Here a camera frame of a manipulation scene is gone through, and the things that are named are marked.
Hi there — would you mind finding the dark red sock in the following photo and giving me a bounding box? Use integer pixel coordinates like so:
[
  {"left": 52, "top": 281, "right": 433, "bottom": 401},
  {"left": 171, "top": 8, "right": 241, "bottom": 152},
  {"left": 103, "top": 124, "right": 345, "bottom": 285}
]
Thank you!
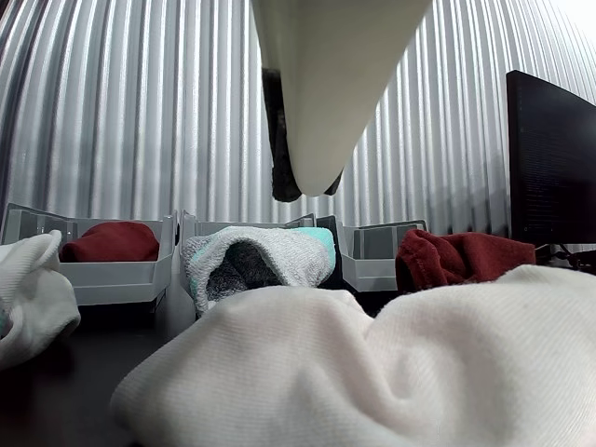
[
  {"left": 394, "top": 227, "right": 536, "bottom": 292},
  {"left": 59, "top": 221, "right": 162, "bottom": 264}
]

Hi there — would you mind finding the white sock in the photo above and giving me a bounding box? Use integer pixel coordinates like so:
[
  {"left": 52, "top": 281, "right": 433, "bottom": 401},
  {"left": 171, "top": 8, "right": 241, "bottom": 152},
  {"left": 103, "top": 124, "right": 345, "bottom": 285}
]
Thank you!
[
  {"left": 110, "top": 264, "right": 596, "bottom": 447},
  {"left": 0, "top": 230, "right": 83, "bottom": 372}
]

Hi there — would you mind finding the grey plastic storage bin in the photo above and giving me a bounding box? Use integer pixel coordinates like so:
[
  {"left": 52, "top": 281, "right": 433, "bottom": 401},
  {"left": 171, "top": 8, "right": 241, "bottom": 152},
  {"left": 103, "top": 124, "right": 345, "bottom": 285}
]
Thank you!
[
  {"left": 335, "top": 218, "right": 428, "bottom": 293},
  {"left": 0, "top": 202, "right": 177, "bottom": 306},
  {"left": 179, "top": 209, "right": 339, "bottom": 318}
]

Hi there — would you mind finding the black computer monitor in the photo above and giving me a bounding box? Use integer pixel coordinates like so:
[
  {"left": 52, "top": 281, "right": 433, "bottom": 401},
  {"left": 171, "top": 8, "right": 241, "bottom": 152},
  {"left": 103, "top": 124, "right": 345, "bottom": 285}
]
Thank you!
[{"left": 506, "top": 69, "right": 596, "bottom": 274}]

